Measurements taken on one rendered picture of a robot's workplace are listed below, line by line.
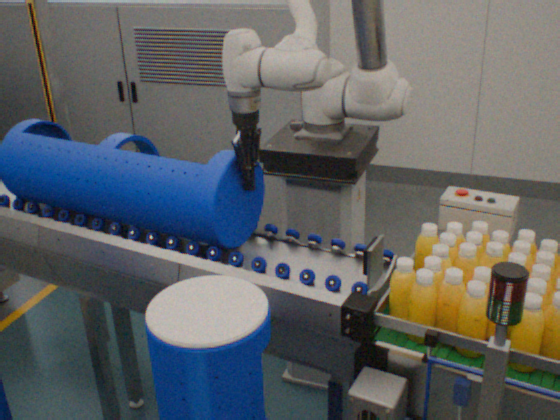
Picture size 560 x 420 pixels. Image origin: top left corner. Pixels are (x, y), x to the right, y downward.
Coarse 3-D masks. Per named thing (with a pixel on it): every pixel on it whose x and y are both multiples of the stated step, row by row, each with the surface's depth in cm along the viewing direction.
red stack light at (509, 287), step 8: (496, 280) 107; (488, 288) 111; (496, 288) 107; (504, 288) 106; (512, 288) 106; (520, 288) 106; (496, 296) 108; (504, 296) 107; (512, 296) 106; (520, 296) 107
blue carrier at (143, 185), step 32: (32, 128) 214; (0, 160) 204; (32, 160) 197; (64, 160) 191; (96, 160) 186; (128, 160) 181; (160, 160) 177; (224, 160) 171; (32, 192) 203; (64, 192) 193; (96, 192) 186; (128, 192) 180; (160, 192) 174; (192, 192) 169; (224, 192) 169; (256, 192) 185; (128, 224) 191; (160, 224) 180; (192, 224) 172; (224, 224) 172; (256, 224) 189
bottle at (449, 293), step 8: (440, 288) 144; (448, 288) 142; (456, 288) 141; (464, 288) 142; (440, 296) 143; (448, 296) 142; (456, 296) 141; (440, 304) 144; (448, 304) 142; (456, 304) 142; (440, 312) 145; (448, 312) 143; (456, 312) 143; (440, 320) 146; (448, 320) 144; (456, 320) 144; (440, 328) 146; (448, 328) 145; (456, 328) 145
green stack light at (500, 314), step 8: (488, 296) 110; (488, 304) 111; (496, 304) 108; (504, 304) 107; (512, 304) 107; (520, 304) 108; (488, 312) 111; (496, 312) 109; (504, 312) 108; (512, 312) 108; (520, 312) 109; (496, 320) 110; (504, 320) 109; (512, 320) 109; (520, 320) 110
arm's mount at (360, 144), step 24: (264, 144) 222; (288, 144) 221; (312, 144) 220; (336, 144) 219; (360, 144) 218; (264, 168) 223; (288, 168) 217; (312, 168) 214; (336, 168) 210; (360, 168) 215
